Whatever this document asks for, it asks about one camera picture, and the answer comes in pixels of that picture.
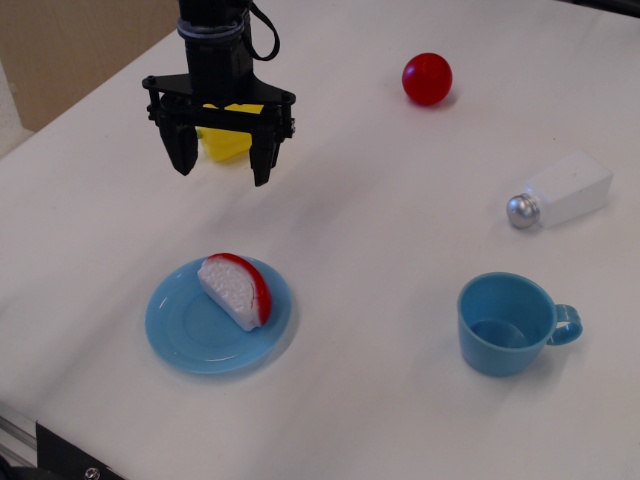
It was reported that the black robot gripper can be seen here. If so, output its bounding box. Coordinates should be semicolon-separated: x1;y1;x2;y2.
142;33;295;187

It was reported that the red and white toy sushi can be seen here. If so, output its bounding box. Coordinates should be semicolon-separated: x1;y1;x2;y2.
197;253;272;332

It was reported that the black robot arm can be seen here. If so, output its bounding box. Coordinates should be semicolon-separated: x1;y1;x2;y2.
142;1;296;186

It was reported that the yellow toy bell pepper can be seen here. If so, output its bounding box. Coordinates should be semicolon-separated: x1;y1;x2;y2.
196;127;252;162

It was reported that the white salt shaker silver cap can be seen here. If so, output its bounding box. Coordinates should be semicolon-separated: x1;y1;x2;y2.
506;151;613;229

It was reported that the black corner bracket with screw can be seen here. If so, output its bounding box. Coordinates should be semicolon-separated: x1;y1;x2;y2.
36;423;124;480

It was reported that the blue plastic cup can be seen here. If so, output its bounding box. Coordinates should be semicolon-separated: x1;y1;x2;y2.
457;272;583;377

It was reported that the blue plastic plate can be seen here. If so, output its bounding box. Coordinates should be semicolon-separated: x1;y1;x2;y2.
145;258;293;375

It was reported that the red plastic ball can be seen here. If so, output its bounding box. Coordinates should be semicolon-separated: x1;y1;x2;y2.
402;52;453;106

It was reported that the aluminium table frame rail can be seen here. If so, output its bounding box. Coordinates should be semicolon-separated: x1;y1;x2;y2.
0;403;37;467

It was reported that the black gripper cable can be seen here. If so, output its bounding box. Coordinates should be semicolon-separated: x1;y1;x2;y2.
242;0;280;63

